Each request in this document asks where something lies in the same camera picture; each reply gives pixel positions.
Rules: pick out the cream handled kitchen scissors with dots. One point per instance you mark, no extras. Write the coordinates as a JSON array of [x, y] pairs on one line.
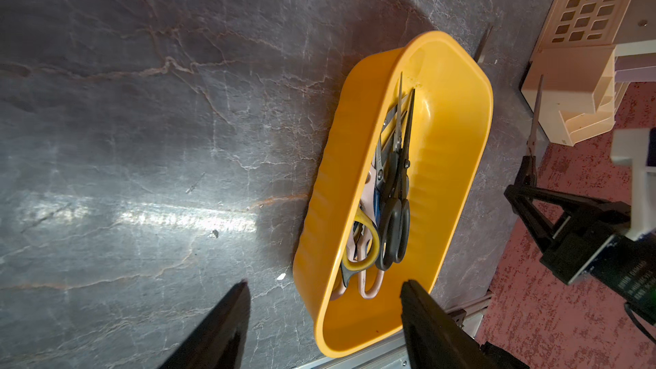
[[480, 51]]

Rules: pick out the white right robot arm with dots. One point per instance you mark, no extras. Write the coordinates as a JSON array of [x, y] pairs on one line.
[[634, 148]]

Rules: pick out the yellow and black scissors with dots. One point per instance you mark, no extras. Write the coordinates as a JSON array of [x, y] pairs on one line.
[[361, 239]]

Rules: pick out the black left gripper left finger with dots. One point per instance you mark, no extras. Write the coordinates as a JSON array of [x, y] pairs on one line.
[[218, 342]]

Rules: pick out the pink handled scissors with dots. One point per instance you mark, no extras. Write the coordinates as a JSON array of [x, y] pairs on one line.
[[350, 269]]

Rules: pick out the beige plastic file organizer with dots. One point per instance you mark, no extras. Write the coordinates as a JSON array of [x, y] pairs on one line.
[[573, 65]]

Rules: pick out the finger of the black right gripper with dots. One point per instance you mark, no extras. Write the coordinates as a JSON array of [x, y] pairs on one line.
[[541, 229]]

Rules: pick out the black handled scissors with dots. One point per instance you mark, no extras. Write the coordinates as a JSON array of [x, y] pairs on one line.
[[532, 128], [395, 219]]

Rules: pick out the yellow plastic storage box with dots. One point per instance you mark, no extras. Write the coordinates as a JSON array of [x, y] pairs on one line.
[[452, 117]]

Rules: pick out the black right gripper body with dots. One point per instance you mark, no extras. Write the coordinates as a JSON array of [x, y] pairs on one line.
[[593, 239]]

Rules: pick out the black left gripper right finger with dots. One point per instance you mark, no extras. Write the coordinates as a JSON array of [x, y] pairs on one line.
[[434, 340]]

